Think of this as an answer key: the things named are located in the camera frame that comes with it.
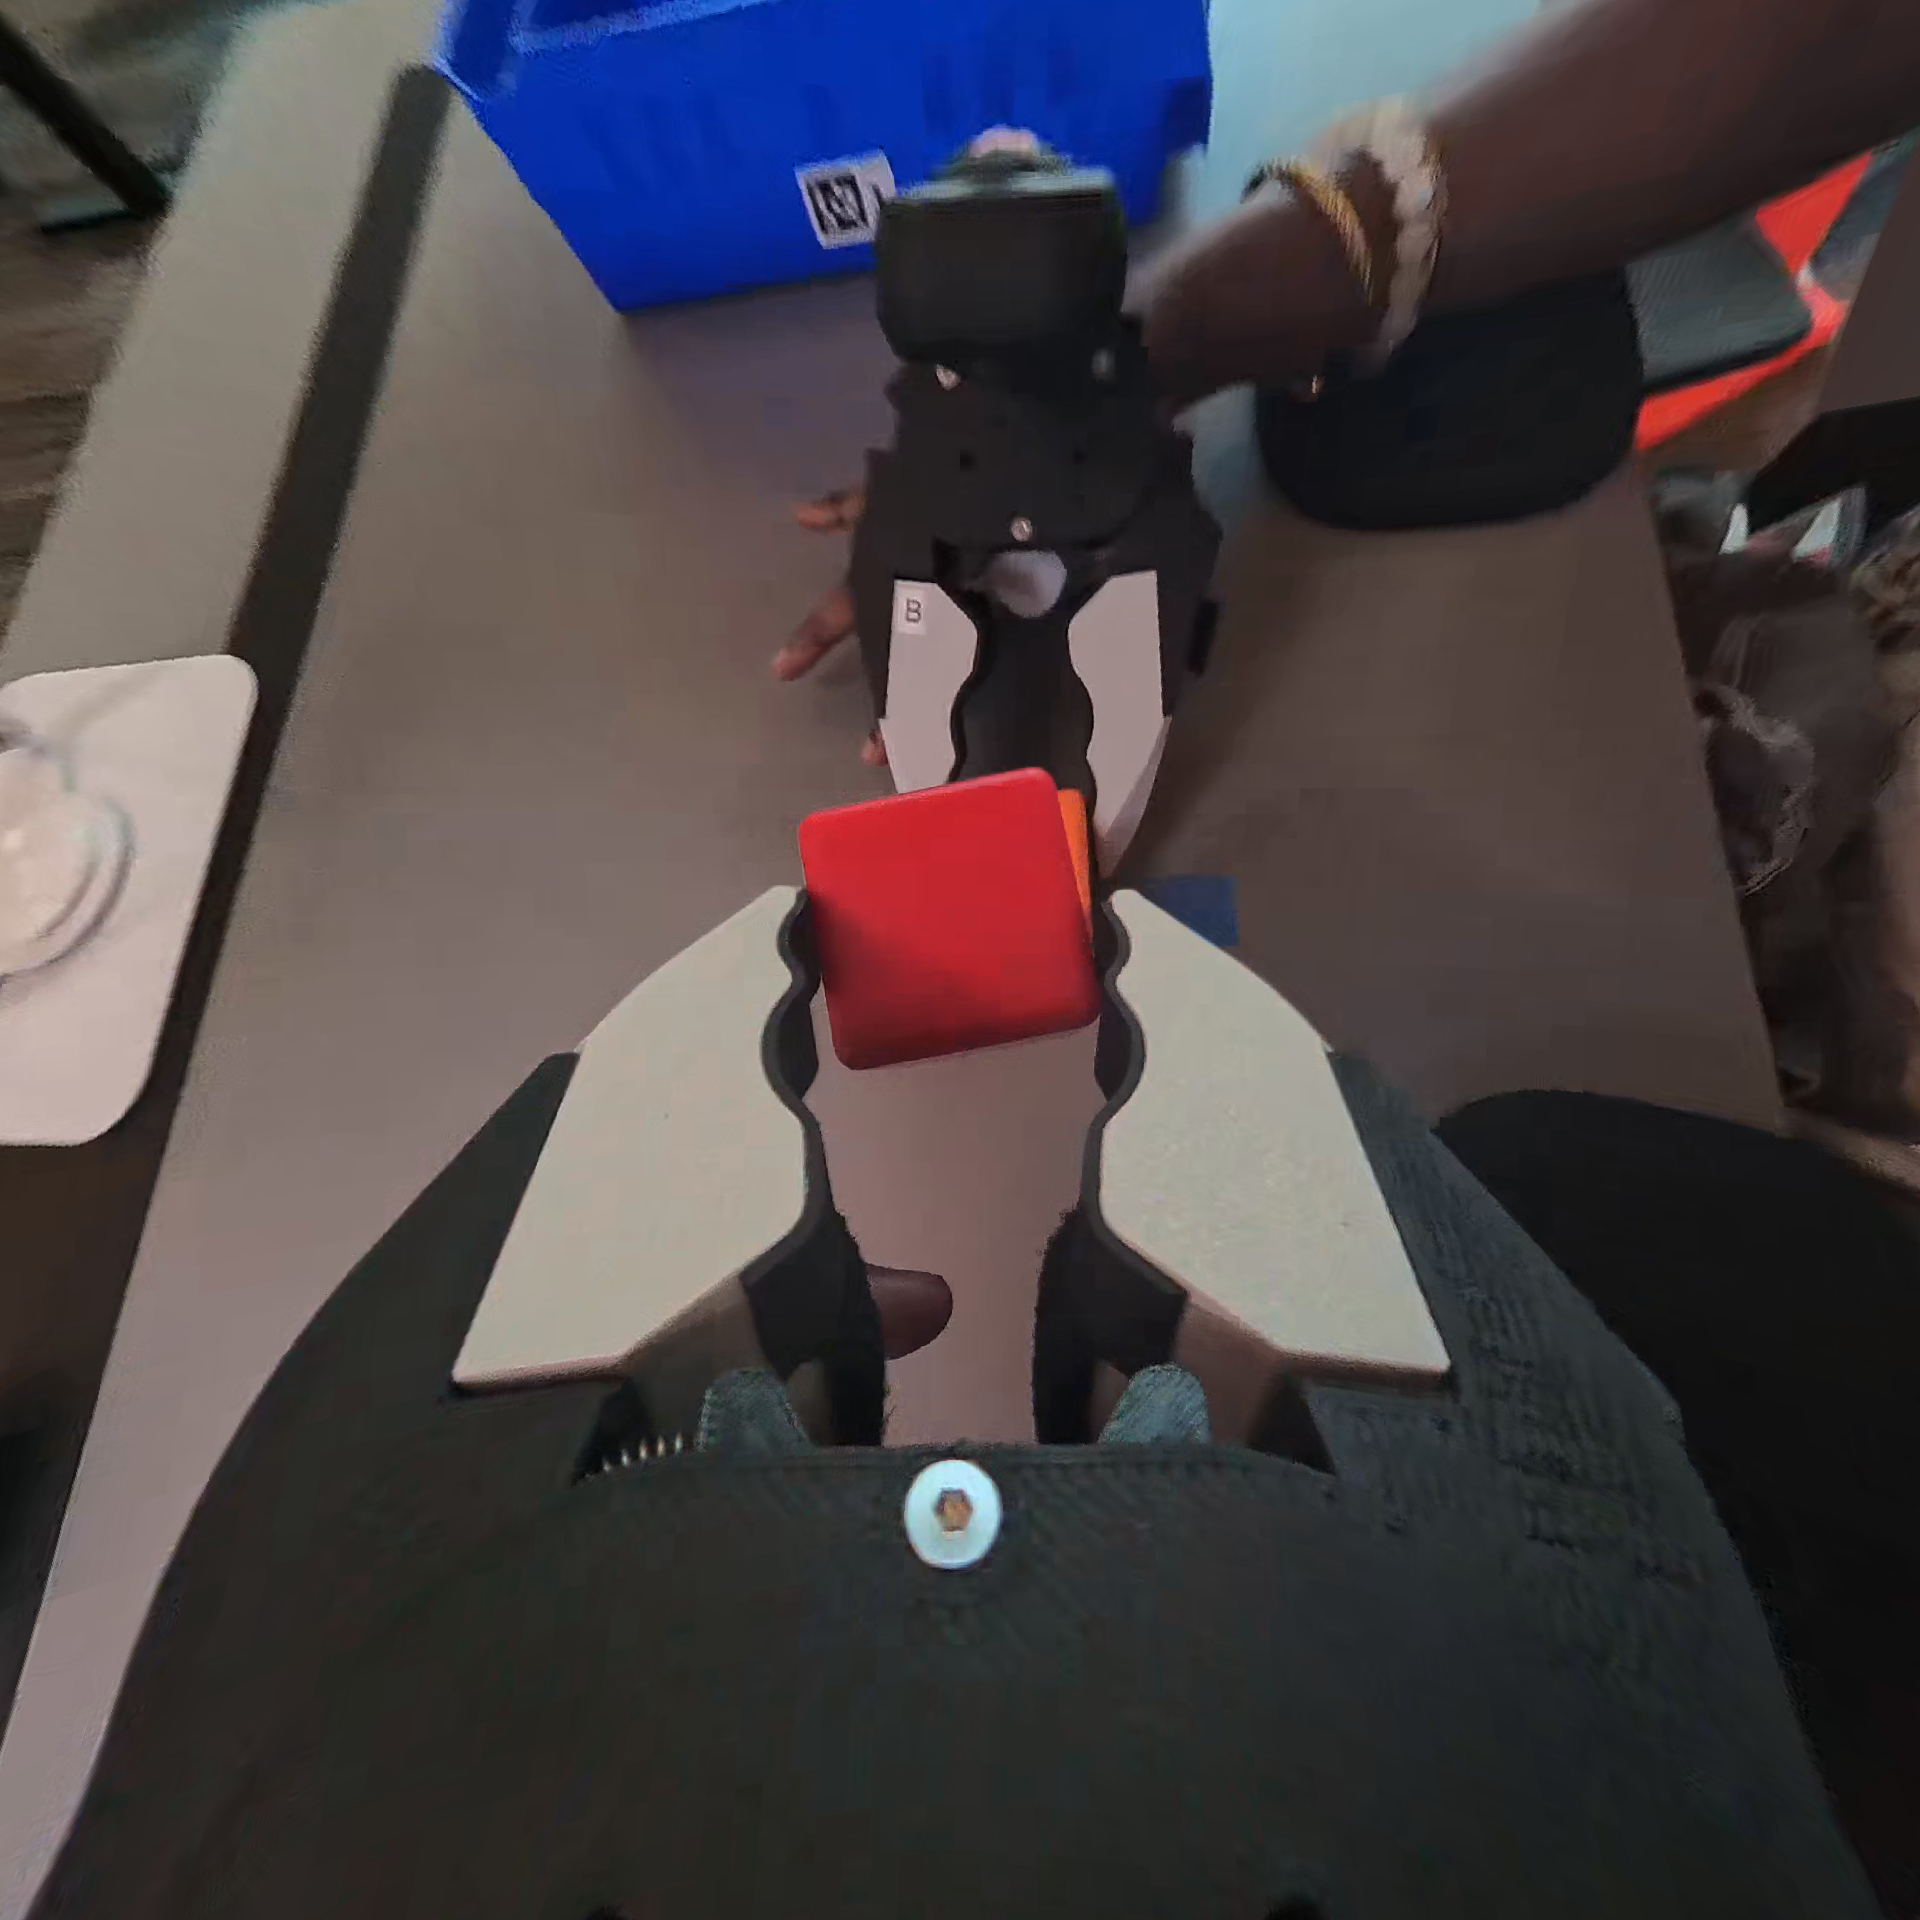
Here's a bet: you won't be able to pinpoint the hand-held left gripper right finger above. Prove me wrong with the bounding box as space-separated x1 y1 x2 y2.
1045 891 1453 1390

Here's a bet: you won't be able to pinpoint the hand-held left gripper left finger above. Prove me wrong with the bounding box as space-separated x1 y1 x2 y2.
456 891 829 1396

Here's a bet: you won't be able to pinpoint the person's right hand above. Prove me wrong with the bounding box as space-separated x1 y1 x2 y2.
774 187 1335 686

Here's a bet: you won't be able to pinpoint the black textured armrest pad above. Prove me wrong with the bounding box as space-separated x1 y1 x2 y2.
1252 264 1651 536
1432 1087 1920 1832

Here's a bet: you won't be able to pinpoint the person's pants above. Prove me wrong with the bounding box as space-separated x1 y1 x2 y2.
1658 479 1920 1127

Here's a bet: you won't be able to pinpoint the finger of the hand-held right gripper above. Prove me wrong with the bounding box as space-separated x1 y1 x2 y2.
886 582 993 800
1059 583 1185 866

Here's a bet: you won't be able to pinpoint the blue tape strip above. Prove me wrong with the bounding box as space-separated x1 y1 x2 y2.
1140 874 1239 950

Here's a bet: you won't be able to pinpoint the red foam cube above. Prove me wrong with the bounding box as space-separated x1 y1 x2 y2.
796 766 1102 1079

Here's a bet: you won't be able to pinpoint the blue plastic bin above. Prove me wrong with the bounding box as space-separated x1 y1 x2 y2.
438 0 1219 313

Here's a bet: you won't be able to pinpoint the white stand base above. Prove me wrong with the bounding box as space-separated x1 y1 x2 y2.
0 656 262 1148

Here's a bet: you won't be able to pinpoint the orange traffic cone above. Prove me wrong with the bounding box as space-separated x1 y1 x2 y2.
1637 151 1897 458

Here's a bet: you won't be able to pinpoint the gold bracelets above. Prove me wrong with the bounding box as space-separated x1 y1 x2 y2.
1247 98 1451 386

